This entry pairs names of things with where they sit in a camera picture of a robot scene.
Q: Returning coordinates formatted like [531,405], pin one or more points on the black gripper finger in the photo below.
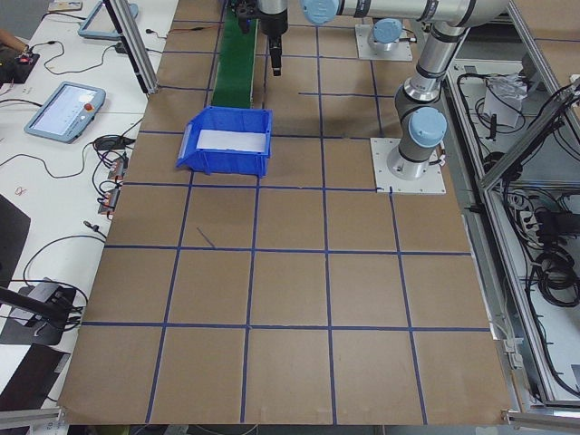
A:
[275,51]

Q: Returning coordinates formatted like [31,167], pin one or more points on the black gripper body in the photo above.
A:
[273,24]

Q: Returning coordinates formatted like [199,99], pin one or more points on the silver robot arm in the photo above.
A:
[385,33]
[423,126]

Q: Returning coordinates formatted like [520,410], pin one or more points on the green conveyor belt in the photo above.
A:
[233,86]

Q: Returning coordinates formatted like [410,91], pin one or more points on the blue left storage bin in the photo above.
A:
[226,161]

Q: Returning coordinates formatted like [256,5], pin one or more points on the white foam pad left bin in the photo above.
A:
[231,140]

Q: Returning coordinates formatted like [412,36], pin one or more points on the far teach pendant tablet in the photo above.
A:
[98,25]

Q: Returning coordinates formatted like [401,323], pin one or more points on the teach pendant tablet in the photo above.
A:
[98,25]
[67,112]

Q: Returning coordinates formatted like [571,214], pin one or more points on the near teach pendant tablet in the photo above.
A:
[67,112]

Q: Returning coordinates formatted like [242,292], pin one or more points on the white crumpled paper box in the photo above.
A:
[504,97]

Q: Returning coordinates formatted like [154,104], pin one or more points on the black emergency stop box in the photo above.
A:
[22,68]

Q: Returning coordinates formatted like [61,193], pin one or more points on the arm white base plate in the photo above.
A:
[394,174]
[370,49]

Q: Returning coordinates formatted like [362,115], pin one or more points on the aluminium frame post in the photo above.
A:
[125,25]

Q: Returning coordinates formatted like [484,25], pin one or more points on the black camera stand base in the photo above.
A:
[39,314]

